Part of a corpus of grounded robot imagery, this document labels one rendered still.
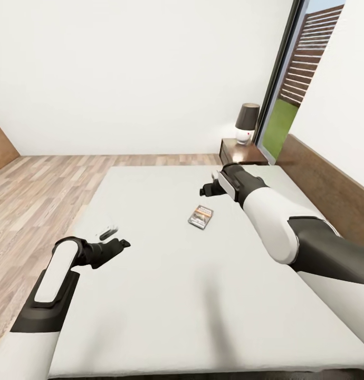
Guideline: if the hardback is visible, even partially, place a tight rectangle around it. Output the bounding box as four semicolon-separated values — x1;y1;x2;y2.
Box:
188;205;214;229

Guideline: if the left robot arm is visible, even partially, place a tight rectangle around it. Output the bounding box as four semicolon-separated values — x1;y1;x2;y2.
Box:
0;225;131;380

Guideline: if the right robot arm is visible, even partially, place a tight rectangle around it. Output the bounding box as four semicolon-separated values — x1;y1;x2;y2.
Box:
199;163;364;344

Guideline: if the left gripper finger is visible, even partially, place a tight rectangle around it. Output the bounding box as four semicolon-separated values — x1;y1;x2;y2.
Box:
119;239;131;250

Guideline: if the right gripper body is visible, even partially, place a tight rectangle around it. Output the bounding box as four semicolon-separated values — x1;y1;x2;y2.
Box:
203;180;228;197

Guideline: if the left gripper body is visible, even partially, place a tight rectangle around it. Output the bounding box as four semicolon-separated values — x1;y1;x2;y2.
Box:
91;238;123;269

